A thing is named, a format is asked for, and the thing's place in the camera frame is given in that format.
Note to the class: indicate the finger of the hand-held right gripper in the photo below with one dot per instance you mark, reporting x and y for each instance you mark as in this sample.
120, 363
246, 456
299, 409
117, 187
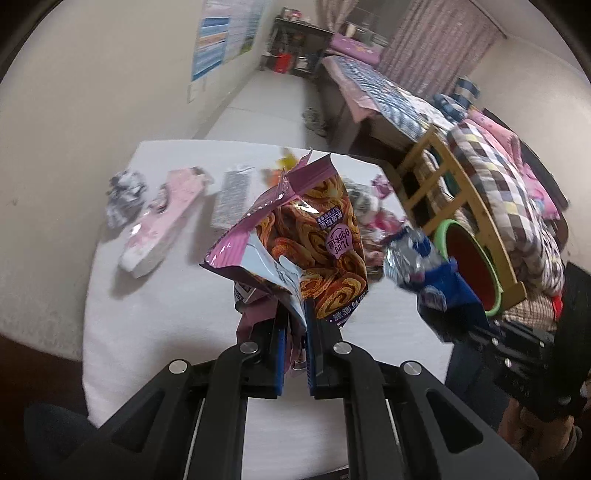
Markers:
489, 334

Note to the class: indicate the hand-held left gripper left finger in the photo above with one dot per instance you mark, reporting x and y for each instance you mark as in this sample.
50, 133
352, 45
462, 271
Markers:
277, 355

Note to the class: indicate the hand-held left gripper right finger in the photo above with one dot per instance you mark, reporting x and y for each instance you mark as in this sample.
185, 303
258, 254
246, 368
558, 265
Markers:
311, 360

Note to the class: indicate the blue silver foil wrapper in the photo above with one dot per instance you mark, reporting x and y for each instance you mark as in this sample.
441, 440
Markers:
438, 286

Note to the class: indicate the green rimmed red bin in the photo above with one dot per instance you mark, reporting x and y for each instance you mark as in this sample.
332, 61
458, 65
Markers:
466, 258

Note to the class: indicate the purple snack bag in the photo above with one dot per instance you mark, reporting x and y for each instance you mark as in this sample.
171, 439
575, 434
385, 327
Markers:
314, 230

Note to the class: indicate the pink grey paper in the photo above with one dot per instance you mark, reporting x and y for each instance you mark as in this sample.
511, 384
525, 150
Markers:
378, 221

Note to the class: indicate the person's right hand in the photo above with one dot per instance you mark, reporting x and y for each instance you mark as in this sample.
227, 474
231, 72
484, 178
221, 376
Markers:
531, 434

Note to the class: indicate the wooden chair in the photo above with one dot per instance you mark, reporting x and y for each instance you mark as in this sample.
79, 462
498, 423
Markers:
496, 251

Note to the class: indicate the plaid seat cushion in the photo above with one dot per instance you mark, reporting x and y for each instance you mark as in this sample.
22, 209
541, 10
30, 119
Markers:
441, 198

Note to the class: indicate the pink blanket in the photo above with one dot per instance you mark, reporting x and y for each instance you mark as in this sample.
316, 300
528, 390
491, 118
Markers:
535, 184

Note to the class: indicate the silver printed packet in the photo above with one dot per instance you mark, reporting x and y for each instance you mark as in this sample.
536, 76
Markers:
231, 198

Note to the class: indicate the plaid quilt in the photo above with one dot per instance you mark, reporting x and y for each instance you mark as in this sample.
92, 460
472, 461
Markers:
498, 170

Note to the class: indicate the orange snack bag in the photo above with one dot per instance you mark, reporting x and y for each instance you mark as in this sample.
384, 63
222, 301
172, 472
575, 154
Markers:
272, 177

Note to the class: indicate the pink carton box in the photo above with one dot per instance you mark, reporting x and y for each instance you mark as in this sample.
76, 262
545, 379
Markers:
157, 221

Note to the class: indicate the small purple wrapper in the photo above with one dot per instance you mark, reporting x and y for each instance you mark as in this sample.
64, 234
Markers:
382, 184

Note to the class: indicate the yellow carton box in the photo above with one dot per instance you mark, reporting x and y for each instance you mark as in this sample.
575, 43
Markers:
287, 161

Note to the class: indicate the crumpled black white wrapper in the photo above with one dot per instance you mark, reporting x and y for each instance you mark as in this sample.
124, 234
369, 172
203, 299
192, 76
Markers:
124, 194

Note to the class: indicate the grey shoe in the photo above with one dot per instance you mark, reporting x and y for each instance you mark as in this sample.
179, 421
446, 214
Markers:
311, 114
318, 128

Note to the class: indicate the dark blue patterned cloth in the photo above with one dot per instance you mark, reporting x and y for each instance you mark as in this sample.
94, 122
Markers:
445, 105

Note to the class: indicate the blue white checked pillow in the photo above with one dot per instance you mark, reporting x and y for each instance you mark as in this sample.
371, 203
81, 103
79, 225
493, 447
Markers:
466, 90

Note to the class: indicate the wooden bed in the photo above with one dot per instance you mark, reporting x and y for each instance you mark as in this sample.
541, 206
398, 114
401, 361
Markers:
344, 115

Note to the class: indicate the blue patterned bed blanket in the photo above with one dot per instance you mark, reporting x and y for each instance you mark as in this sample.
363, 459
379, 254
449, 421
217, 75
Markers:
383, 90

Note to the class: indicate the small red bucket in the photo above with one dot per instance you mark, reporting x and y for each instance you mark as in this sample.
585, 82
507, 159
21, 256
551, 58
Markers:
284, 62

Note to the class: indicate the striped mauve curtain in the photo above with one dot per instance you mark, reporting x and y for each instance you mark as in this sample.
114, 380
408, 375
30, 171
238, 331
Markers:
434, 41

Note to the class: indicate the dark desk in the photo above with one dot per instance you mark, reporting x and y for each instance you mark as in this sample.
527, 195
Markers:
295, 41

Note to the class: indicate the purple star pillow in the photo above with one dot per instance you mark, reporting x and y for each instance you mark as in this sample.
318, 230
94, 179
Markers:
353, 46

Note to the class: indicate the blue chart wall poster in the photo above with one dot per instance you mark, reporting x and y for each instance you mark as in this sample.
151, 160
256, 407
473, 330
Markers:
210, 46

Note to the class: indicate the pale wall poster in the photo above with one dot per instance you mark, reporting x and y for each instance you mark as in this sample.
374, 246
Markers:
244, 23

